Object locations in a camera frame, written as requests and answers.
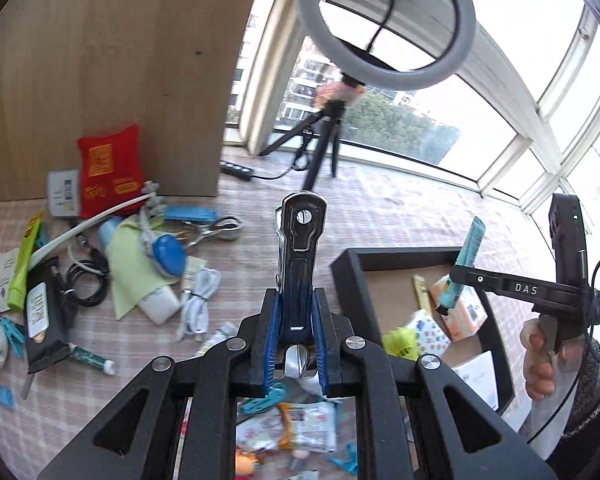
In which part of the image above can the green tube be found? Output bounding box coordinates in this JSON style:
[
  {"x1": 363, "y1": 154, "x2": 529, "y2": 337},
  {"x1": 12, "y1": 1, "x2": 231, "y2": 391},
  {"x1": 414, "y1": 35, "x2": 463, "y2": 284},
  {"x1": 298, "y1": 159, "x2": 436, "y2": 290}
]
[{"x1": 6, "y1": 209, "x2": 44, "y2": 312}]

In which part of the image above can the white polka-dot Vinda tissue pack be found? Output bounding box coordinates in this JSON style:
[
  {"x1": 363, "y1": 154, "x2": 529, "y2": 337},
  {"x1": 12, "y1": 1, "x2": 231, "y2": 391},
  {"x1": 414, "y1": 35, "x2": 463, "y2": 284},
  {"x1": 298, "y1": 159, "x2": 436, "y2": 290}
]
[{"x1": 406, "y1": 309, "x2": 451, "y2": 358}]

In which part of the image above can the black tripod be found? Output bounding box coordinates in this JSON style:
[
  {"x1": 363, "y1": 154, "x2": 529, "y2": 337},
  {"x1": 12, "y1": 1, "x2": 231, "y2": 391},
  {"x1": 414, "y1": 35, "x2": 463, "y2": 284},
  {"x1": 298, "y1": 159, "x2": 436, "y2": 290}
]
[{"x1": 259, "y1": 75, "x2": 365, "y2": 191}]

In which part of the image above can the blue plastic clothes peg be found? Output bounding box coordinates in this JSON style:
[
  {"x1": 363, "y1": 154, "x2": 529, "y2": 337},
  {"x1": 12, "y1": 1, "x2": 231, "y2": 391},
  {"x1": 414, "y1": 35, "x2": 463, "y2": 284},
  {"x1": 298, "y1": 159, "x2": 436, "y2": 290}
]
[{"x1": 0, "y1": 316, "x2": 26, "y2": 359}]

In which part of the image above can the teal clothes peg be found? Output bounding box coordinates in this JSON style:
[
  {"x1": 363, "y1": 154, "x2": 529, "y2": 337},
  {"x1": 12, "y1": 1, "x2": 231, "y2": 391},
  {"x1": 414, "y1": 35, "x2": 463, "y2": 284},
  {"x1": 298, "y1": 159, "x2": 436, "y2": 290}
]
[{"x1": 239, "y1": 382, "x2": 287, "y2": 417}]

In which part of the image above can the yellow shuttlecock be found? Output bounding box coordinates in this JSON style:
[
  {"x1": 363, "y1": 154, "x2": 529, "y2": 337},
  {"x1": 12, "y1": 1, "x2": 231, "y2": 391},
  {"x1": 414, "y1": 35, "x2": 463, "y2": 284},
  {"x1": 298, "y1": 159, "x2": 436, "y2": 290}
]
[{"x1": 381, "y1": 327, "x2": 419, "y2": 361}]

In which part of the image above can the white coiled usb cable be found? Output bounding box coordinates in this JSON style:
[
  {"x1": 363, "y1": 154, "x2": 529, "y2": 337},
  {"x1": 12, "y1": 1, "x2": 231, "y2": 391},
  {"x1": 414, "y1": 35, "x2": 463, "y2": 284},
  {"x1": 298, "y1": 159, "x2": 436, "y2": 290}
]
[{"x1": 175, "y1": 266, "x2": 222, "y2": 344}]

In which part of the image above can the black power strip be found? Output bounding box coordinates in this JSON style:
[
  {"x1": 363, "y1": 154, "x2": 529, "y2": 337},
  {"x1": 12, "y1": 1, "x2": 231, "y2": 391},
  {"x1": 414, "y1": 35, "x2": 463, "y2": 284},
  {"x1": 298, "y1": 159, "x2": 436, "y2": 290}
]
[{"x1": 220, "y1": 160, "x2": 253, "y2": 182}]

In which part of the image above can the white snack packet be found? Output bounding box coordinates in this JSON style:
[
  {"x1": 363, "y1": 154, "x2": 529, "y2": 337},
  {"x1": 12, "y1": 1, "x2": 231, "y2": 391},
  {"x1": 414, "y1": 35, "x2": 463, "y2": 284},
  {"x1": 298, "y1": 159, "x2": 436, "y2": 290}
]
[{"x1": 236, "y1": 402, "x2": 337, "y2": 453}]

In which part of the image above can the light green cleaning cloth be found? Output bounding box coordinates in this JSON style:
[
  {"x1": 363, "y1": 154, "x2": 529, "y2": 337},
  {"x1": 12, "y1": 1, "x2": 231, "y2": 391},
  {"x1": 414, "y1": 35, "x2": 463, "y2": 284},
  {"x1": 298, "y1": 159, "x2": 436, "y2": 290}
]
[{"x1": 106, "y1": 214, "x2": 181, "y2": 321}]

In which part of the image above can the red fabric pouch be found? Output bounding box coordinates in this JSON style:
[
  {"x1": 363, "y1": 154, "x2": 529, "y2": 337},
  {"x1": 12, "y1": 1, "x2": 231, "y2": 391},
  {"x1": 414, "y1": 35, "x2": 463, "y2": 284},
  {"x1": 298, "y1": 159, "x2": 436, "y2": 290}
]
[{"x1": 78, "y1": 124, "x2": 145, "y2": 219}]

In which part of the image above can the wooden backboard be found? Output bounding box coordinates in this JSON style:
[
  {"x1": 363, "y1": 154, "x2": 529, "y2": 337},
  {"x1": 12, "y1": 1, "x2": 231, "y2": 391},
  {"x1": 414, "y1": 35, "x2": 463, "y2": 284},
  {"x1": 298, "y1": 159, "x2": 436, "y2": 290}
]
[{"x1": 0, "y1": 0, "x2": 253, "y2": 202}]

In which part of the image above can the small cream tube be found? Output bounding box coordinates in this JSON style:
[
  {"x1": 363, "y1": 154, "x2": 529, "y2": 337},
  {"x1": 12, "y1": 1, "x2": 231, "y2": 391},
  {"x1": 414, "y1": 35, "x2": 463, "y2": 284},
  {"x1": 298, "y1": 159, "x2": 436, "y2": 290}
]
[{"x1": 194, "y1": 322, "x2": 238, "y2": 359}]

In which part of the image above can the grey plush cable holder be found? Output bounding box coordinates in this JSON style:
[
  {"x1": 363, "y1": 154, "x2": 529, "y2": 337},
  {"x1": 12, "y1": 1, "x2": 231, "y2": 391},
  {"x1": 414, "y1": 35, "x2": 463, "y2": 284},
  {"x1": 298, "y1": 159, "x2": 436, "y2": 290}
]
[{"x1": 142, "y1": 181, "x2": 166, "y2": 217}]

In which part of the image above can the blue flat clip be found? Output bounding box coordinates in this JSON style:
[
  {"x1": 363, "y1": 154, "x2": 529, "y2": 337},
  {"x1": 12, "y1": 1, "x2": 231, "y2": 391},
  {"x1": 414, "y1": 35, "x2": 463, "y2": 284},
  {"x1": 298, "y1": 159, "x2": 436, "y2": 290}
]
[{"x1": 163, "y1": 205, "x2": 219, "y2": 224}]

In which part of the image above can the blue round case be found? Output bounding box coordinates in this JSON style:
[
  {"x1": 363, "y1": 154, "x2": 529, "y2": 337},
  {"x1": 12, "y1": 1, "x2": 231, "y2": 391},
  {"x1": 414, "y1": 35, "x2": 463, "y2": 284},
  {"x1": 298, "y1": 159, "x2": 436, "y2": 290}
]
[{"x1": 151, "y1": 234, "x2": 186, "y2": 278}]

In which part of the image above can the white paper sachet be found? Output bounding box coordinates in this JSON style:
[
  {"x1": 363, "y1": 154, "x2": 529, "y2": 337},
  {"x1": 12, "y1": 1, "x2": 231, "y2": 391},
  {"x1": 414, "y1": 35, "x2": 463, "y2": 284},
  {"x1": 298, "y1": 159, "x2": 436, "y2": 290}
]
[{"x1": 0, "y1": 247, "x2": 19, "y2": 314}]

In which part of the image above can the ring light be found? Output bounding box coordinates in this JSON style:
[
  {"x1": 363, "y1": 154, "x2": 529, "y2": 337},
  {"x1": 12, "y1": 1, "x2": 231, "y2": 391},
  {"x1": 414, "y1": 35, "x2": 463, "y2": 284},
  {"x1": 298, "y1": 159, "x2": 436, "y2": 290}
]
[{"x1": 294, "y1": 0, "x2": 478, "y2": 91}]

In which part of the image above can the silver metal tongs clip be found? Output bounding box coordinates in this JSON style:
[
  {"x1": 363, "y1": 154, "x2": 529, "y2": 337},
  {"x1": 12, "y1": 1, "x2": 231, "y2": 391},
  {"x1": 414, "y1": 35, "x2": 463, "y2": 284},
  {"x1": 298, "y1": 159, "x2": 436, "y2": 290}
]
[{"x1": 183, "y1": 216, "x2": 244, "y2": 249}]

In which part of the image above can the orange tissue pack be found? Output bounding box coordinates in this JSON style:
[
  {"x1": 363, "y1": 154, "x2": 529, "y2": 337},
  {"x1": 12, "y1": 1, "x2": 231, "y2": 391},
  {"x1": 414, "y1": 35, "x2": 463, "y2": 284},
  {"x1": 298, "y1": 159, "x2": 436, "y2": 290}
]
[{"x1": 428, "y1": 275, "x2": 488, "y2": 342}]

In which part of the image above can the light blue cream tube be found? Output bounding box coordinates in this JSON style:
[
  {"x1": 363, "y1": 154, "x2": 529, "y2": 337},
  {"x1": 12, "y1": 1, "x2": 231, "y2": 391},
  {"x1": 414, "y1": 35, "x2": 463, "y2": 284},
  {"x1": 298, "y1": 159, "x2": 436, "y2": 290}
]
[{"x1": 437, "y1": 217, "x2": 486, "y2": 315}]

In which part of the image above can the black sachet with white label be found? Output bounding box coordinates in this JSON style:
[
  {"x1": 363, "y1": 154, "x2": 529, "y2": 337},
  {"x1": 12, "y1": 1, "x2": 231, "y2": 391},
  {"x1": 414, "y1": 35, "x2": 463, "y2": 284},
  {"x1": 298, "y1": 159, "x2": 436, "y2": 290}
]
[{"x1": 24, "y1": 257, "x2": 71, "y2": 375}]

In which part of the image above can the black coiled cable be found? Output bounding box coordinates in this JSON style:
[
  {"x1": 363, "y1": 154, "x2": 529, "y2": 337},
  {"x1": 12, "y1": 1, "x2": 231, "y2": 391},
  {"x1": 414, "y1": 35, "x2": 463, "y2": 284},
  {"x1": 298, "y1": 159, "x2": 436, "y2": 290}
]
[{"x1": 54, "y1": 246, "x2": 112, "y2": 309}]

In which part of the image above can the orange red toy figure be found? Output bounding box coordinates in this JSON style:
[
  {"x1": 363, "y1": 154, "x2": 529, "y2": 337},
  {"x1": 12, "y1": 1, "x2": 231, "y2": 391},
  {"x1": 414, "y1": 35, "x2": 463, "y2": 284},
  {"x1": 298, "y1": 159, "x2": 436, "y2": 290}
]
[{"x1": 235, "y1": 450, "x2": 261, "y2": 478}]

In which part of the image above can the person's right hand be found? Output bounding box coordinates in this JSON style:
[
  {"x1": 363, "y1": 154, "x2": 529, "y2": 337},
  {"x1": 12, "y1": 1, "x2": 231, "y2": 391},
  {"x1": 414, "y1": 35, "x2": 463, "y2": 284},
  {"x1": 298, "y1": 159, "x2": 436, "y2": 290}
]
[{"x1": 520, "y1": 320, "x2": 585, "y2": 401}]

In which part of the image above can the black wooden tray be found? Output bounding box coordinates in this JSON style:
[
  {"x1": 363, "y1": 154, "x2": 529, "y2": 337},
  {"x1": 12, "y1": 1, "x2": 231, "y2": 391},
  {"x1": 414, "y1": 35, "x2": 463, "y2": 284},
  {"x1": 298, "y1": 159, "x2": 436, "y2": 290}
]
[{"x1": 332, "y1": 247, "x2": 515, "y2": 415}]

